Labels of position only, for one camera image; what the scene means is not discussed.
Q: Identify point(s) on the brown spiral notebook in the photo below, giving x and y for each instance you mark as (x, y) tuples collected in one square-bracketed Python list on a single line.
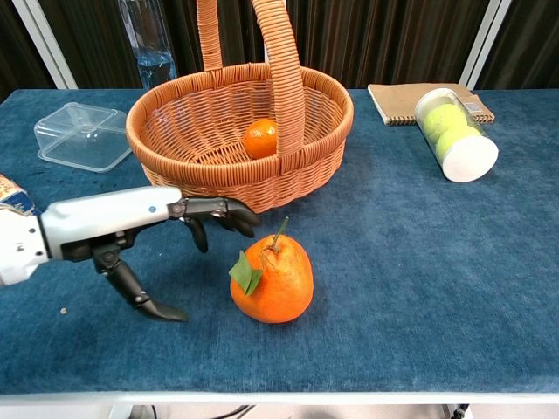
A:
[(397, 102)]

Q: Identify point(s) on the small plain orange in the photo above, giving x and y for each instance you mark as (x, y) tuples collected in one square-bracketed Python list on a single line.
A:
[(260, 139)]

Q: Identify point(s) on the orange with green stem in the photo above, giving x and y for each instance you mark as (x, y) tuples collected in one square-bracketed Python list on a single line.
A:
[(279, 283)]

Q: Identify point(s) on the dark pleated curtain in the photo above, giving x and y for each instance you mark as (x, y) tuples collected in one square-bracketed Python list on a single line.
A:
[(371, 39), (533, 43), (100, 43), (17, 52)]

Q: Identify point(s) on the blue tablecloth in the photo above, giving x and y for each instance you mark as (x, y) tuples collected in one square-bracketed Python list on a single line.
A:
[(415, 283)]

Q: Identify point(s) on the clear tennis ball tube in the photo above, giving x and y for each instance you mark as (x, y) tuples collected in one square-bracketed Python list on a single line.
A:
[(469, 159)]

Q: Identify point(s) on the clear plastic water bottle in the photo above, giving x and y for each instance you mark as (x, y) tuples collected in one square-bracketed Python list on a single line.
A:
[(153, 65)]

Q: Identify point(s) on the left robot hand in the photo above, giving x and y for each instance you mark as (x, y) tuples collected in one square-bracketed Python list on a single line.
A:
[(109, 214)]

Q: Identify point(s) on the orange blue snack box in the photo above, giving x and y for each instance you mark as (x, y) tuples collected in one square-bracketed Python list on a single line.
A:
[(15, 196)]

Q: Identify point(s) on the clear plastic food container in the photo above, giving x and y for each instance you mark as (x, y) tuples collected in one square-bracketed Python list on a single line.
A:
[(83, 135)]

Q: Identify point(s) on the yellow tennis ball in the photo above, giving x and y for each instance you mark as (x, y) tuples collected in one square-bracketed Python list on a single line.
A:
[(458, 139), (445, 117)]

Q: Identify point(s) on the white partition frame post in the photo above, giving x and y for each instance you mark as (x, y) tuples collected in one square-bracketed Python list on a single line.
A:
[(43, 43), (485, 43)]

